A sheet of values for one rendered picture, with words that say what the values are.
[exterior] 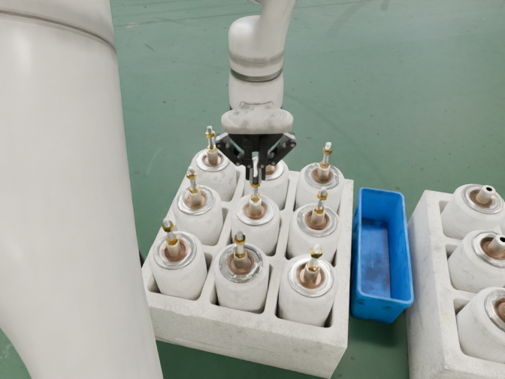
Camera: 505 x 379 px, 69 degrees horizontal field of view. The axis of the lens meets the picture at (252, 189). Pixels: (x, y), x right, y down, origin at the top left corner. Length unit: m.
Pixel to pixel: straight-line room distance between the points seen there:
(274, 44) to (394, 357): 0.67
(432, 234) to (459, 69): 1.09
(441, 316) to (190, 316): 0.44
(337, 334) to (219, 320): 0.20
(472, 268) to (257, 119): 0.48
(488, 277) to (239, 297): 0.43
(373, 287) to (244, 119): 0.59
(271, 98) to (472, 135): 1.05
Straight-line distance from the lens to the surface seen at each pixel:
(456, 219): 0.84
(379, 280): 0.95
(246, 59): 0.46
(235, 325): 0.67
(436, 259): 0.80
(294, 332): 0.66
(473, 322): 0.71
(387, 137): 1.33
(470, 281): 0.78
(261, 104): 0.49
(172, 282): 0.66
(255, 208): 0.68
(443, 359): 0.72
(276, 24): 0.44
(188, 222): 0.70
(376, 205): 1.00
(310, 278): 0.61
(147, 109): 1.42
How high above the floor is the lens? 0.80
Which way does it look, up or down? 48 degrees down
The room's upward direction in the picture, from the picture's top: straight up
